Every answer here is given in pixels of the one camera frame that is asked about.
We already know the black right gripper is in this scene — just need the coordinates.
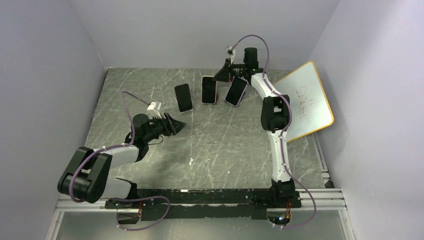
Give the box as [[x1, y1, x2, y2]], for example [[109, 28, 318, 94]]
[[212, 58, 248, 83]]

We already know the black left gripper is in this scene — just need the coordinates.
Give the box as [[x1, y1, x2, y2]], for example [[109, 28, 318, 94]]
[[143, 112, 186, 143]]

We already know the black phone lilac case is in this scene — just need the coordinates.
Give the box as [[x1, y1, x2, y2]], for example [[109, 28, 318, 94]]
[[224, 77, 248, 107]]

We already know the black phone pink case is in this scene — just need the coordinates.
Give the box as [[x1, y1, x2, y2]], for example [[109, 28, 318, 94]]
[[201, 76, 217, 105]]

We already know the black phone grey case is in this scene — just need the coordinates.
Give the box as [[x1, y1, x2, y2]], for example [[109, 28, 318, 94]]
[[174, 83, 193, 112]]

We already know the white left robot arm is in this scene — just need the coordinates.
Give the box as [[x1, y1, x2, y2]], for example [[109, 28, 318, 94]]
[[57, 113, 187, 208]]

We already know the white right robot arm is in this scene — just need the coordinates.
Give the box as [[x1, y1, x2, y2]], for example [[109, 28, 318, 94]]
[[212, 46, 296, 207]]

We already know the white grey phone stand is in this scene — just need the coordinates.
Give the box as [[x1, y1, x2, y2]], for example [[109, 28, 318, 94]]
[[180, 109, 194, 114]]

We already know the yellow framed whiteboard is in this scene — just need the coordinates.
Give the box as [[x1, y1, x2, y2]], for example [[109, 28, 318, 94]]
[[274, 61, 335, 142]]

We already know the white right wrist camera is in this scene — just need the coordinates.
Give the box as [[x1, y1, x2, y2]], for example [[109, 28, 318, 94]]
[[225, 45, 235, 62]]

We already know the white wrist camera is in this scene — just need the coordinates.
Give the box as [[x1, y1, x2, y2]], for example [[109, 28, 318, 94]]
[[146, 101, 163, 119], [225, 45, 235, 62]]

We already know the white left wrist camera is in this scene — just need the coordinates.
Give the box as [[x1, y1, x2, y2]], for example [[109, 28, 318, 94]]
[[146, 101, 163, 119]]

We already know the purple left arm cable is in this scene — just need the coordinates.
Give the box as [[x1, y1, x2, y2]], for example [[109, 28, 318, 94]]
[[68, 91, 171, 232]]

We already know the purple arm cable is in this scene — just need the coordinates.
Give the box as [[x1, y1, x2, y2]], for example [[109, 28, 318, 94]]
[[230, 34, 318, 230], [68, 91, 171, 232]]

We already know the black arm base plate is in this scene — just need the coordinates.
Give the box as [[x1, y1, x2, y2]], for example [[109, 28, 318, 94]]
[[104, 187, 302, 221]]

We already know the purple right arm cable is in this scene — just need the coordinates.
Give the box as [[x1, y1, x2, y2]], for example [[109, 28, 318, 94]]
[[230, 34, 318, 230]]

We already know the aluminium frame rail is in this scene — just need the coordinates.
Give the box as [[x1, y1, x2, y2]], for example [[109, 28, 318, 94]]
[[54, 158, 348, 213]]

